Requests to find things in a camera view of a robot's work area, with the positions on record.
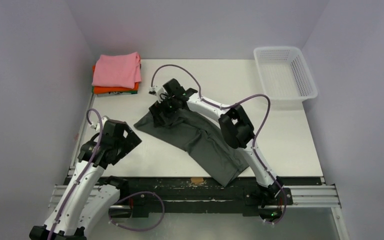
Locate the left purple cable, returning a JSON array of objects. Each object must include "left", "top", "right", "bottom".
[{"left": 46, "top": 108, "right": 165, "bottom": 240}]

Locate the brown tape piece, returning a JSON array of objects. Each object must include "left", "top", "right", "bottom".
[{"left": 190, "top": 177, "right": 205, "bottom": 185}]

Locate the white plastic basket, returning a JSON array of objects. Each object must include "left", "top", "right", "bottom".
[{"left": 253, "top": 46, "right": 318, "bottom": 103}]

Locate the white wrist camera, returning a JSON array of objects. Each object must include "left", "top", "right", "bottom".
[
  {"left": 89, "top": 115, "right": 109, "bottom": 132},
  {"left": 148, "top": 85, "right": 166, "bottom": 98}
]

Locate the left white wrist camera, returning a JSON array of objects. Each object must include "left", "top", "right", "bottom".
[{"left": 89, "top": 115, "right": 109, "bottom": 132}]

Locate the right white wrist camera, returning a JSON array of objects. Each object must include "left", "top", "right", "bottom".
[{"left": 148, "top": 85, "right": 166, "bottom": 98}]

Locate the folded pink t shirt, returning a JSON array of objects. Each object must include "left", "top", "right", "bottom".
[{"left": 92, "top": 52, "right": 142, "bottom": 89}]

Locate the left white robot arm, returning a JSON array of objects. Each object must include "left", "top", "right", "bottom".
[{"left": 29, "top": 118, "right": 142, "bottom": 240}]

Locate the black mounting base plate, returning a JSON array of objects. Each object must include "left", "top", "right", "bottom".
[{"left": 64, "top": 177, "right": 325, "bottom": 219}]

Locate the folded orange t shirt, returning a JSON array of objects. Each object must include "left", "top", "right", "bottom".
[{"left": 92, "top": 65, "right": 142, "bottom": 94}]

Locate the dark grey t shirt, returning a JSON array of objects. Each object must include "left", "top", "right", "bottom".
[{"left": 134, "top": 109, "right": 250, "bottom": 187}]

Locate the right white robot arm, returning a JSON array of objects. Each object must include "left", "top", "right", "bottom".
[{"left": 149, "top": 78, "right": 291, "bottom": 209}]

